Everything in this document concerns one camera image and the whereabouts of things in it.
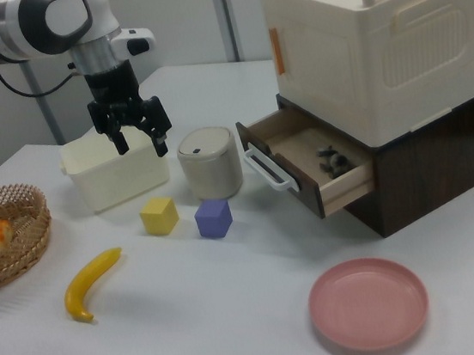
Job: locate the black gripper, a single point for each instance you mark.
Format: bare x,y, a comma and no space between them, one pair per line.
111,89

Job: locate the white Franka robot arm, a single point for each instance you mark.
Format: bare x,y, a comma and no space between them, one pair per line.
6,24

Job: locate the dark wood drawer cabinet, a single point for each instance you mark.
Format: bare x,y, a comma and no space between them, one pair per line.
427,180

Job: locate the cream rectangular plastic bin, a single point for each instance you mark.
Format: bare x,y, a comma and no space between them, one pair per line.
124,178

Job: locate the yellow cube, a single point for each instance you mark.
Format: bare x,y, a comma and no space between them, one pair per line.
159,217

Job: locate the small cream lidded trash can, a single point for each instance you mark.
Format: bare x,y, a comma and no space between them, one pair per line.
210,172

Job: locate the purple cube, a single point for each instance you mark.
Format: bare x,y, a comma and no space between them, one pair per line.
213,220

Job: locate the woven wicker basket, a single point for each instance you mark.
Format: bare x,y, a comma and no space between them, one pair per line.
32,239

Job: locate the yellow toy banana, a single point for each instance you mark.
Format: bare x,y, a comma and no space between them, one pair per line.
85,282

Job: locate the orange latch strip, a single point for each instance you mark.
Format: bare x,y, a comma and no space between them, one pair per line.
278,51

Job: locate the dark small objects pile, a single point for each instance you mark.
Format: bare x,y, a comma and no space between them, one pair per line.
333,160

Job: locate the pink round plate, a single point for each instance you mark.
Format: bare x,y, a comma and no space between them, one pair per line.
366,298

